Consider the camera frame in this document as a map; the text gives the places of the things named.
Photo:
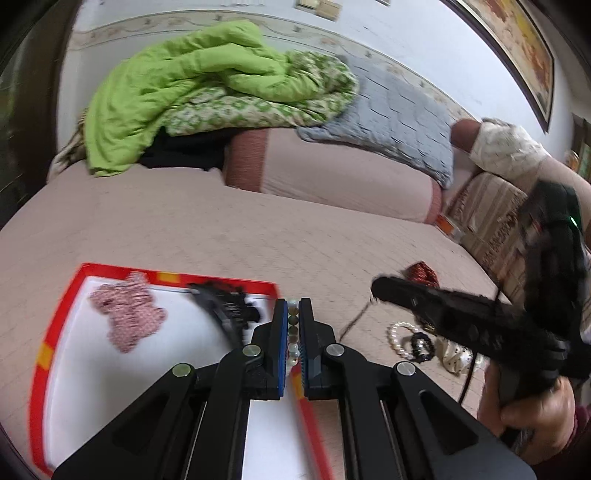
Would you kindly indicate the dark cloth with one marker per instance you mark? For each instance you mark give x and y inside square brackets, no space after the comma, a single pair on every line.
[184,152]

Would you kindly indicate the black hair claw clip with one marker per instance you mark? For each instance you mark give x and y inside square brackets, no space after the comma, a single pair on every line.
[221,309]

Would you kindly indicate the person's right hand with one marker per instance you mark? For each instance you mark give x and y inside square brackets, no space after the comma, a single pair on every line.
[540,429]

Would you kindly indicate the framed wall picture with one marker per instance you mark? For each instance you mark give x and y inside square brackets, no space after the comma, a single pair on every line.
[521,50]

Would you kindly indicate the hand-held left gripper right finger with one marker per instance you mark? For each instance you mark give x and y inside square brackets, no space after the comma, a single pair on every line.
[302,378]

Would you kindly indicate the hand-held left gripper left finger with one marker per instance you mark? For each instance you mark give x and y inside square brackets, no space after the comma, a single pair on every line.
[282,360]

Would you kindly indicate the pink bolster pillow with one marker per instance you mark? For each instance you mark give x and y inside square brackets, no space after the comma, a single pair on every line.
[332,175]

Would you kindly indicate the beige patterned cloth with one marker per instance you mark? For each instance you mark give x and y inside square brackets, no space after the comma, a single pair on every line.
[69,147]

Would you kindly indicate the beige wall switch plate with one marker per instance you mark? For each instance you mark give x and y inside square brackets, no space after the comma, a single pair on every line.
[307,3]
[330,7]

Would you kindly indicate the dark wooden cabinet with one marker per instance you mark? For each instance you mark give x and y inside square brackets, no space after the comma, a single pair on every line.
[18,115]

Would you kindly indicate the cream floral pillow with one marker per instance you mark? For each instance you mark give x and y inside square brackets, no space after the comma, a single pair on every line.
[512,143]

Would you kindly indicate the grey quilted blanket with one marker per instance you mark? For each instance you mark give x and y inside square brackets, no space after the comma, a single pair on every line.
[397,110]

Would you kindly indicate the small orange box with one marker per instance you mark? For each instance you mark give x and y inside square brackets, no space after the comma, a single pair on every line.
[447,226]

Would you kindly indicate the striped beige headboard cushion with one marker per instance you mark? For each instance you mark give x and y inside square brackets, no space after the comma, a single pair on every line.
[494,221]

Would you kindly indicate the red tray with white inside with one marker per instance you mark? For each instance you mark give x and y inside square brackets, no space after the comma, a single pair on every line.
[83,369]

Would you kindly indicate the red patterned scrunchie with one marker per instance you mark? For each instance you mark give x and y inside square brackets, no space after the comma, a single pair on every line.
[420,272]

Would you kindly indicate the green quilt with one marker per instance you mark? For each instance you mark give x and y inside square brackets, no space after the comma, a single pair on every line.
[175,78]

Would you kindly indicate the brown pillow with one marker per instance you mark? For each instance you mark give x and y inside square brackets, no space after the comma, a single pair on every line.
[464,136]

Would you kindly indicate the pink checked scrunchie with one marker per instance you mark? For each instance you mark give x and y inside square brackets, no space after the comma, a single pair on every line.
[129,314]

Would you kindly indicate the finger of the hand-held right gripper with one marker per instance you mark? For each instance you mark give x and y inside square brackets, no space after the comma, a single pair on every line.
[461,318]

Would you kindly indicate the white patterned scrunchie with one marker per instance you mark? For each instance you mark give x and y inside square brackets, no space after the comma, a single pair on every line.
[455,361]

